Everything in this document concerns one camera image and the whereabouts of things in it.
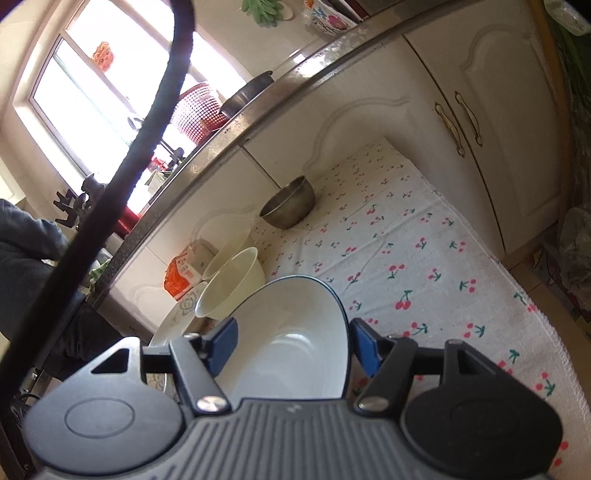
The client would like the small floral white plate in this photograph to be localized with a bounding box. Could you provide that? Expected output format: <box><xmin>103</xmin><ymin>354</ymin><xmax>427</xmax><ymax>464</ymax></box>
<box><xmin>146</xmin><ymin>282</ymin><xmax>207</xmax><ymax>401</ymax></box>

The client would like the cream bowl front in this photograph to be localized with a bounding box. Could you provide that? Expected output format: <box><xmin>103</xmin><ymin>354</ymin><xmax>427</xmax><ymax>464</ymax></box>
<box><xmin>195</xmin><ymin>247</ymin><xmax>266</xmax><ymax>321</ymax></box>

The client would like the cream bowl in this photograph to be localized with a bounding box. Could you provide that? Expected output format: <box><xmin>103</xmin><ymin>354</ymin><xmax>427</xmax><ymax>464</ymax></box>
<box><xmin>195</xmin><ymin>247</ymin><xmax>266</xmax><ymax>321</ymax></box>
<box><xmin>201</xmin><ymin>217</ymin><xmax>253</xmax><ymax>281</ymax></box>

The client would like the blue-rimmed white plate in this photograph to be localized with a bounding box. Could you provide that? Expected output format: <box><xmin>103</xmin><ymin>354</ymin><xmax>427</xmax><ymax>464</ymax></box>
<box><xmin>215</xmin><ymin>275</ymin><xmax>351</xmax><ymax>407</ymax></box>

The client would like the stainless steel bowl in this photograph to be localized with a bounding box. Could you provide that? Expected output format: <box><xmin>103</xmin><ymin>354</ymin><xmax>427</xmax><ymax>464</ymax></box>
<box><xmin>259</xmin><ymin>176</ymin><xmax>315</xmax><ymax>230</ymax></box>

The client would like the orange white packet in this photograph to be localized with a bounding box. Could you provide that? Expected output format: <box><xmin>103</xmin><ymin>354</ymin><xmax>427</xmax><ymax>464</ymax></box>
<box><xmin>163</xmin><ymin>240</ymin><xmax>214</xmax><ymax>301</ymax></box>

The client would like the cherry print tablecloth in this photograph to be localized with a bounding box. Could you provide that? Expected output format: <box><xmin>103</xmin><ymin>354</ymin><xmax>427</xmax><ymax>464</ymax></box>
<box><xmin>252</xmin><ymin>139</ymin><xmax>590</xmax><ymax>479</ymax></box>

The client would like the red thermos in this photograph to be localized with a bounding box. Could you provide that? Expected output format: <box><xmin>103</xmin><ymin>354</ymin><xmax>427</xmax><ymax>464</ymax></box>
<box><xmin>113</xmin><ymin>206</ymin><xmax>140</xmax><ymax>239</ymax></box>

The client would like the person in dark clothes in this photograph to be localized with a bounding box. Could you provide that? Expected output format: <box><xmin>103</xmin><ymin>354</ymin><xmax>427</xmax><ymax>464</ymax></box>
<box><xmin>1</xmin><ymin>199</ymin><xmax>122</xmax><ymax>381</ymax></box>

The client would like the clear plastic bag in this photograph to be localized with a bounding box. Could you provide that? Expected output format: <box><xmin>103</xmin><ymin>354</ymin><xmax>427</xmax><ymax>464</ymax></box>
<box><xmin>559</xmin><ymin>202</ymin><xmax>591</xmax><ymax>294</ymax></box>

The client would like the red plastic basket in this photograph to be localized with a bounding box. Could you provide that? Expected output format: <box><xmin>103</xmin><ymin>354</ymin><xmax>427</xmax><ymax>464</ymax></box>
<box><xmin>170</xmin><ymin>82</ymin><xmax>228</xmax><ymax>145</ymax></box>

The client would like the dark pan on counter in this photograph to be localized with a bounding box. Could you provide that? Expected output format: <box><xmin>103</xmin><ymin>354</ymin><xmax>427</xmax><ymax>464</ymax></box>
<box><xmin>219</xmin><ymin>70</ymin><xmax>273</xmax><ymax>119</ymax></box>

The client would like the wooden rolling pin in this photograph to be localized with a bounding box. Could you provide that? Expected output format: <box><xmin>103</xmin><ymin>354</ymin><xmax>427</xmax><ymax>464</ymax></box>
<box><xmin>527</xmin><ymin>0</ymin><xmax>574</xmax><ymax>209</ymax></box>

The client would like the floral plastic bag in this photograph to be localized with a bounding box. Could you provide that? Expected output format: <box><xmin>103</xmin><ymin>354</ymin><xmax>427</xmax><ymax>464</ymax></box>
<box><xmin>304</xmin><ymin>0</ymin><xmax>356</xmax><ymax>37</ymax></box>

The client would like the green rubber glove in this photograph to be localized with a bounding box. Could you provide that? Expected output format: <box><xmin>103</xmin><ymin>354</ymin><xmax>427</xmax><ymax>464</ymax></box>
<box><xmin>242</xmin><ymin>0</ymin><xmax>283</xmax><ymax>27</ymax></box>

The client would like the black cable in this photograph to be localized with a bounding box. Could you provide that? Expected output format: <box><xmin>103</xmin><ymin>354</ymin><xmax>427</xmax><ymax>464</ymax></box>
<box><xmin>0</xmin><ymin>0</ymin><xmax>195</xmax><ymax>411</ymax></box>

